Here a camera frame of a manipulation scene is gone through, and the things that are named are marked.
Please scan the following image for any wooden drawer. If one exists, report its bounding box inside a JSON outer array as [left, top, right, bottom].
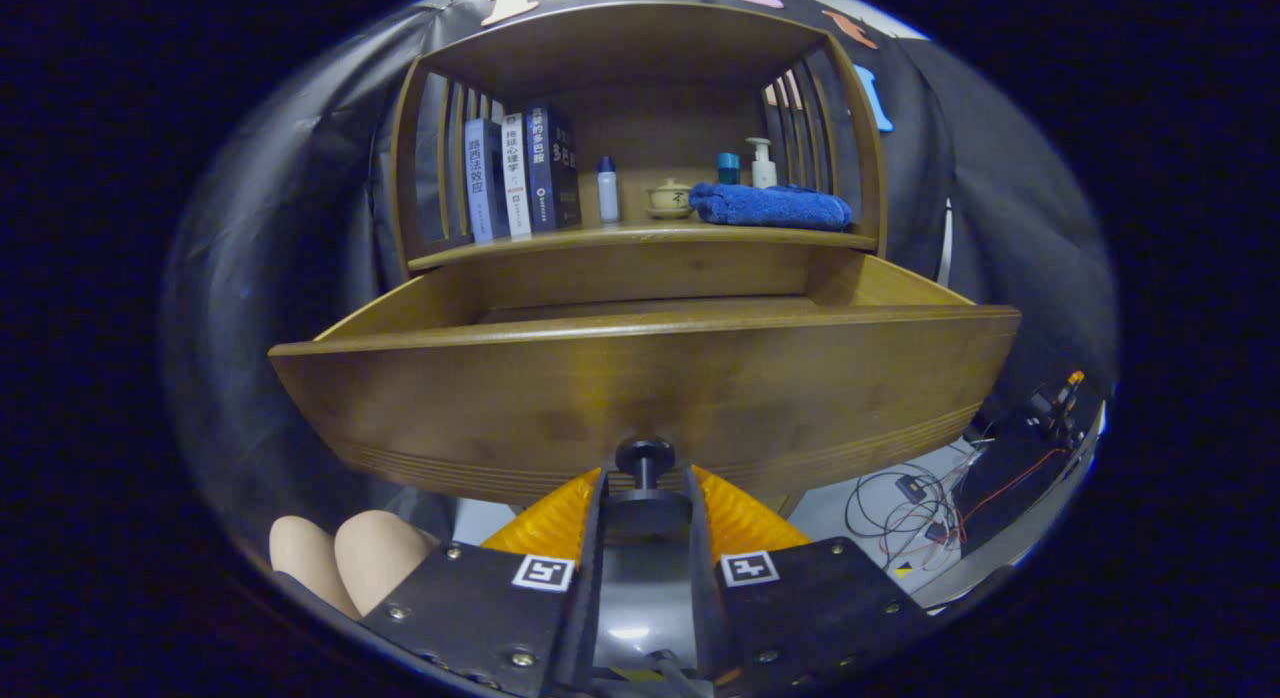
[[268, 246, 1023, 509]]

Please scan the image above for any light blue book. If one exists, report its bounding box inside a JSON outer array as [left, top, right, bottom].
[[464, 118, 511, 244]]

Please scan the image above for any beige lidded teacup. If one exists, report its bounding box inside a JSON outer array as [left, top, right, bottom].
[[645, 178, 694, 221]]

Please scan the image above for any dark blue book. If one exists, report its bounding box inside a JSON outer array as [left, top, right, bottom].
[[524, 104, 583, 233]]

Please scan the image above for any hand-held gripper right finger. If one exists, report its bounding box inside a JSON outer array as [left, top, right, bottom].
[[685, 464, 938, 698]]

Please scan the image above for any white book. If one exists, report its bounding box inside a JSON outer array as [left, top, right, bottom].
[[500, 112, 535, 241]]

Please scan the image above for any red wire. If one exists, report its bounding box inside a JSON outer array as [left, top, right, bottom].
[[880, 448, 1071, 571]]

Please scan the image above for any black cable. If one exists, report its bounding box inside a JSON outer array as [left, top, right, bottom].
[[845, 466, 966, 569]]

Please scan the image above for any blue towel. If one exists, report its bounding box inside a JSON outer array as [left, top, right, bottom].
[[688, 182, 854, 231]]

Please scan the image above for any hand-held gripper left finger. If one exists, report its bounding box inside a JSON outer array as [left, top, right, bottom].
[[358, 466, 611, 698]]

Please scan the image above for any wooden cabinet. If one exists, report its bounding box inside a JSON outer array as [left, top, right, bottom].
[[390, 0, 889, 279]]

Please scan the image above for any wooden countertop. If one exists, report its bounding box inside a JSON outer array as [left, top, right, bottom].
[[408, 218, 879, 272]]

